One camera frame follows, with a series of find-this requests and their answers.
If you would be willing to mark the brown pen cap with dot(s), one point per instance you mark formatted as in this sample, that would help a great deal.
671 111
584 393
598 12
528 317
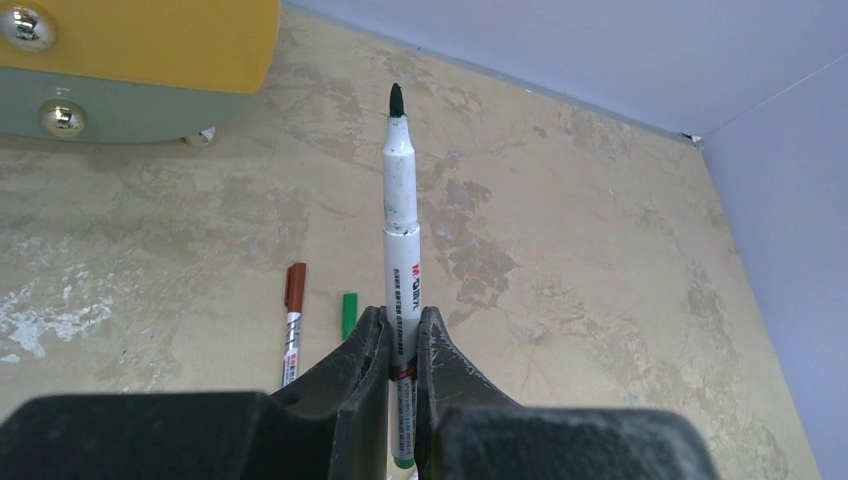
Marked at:
294 287

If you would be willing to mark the white round drawer cabinet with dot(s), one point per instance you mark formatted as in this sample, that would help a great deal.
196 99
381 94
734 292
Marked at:
140 71

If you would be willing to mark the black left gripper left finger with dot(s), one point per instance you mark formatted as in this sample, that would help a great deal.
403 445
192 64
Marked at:
330 423

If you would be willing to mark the white pen brown end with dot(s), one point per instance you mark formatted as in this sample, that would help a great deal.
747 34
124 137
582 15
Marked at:
291 349

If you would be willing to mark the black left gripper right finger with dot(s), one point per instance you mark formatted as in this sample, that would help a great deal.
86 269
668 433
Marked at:
467 428

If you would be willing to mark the white pen magenta end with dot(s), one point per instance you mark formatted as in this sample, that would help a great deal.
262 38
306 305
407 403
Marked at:
402 266

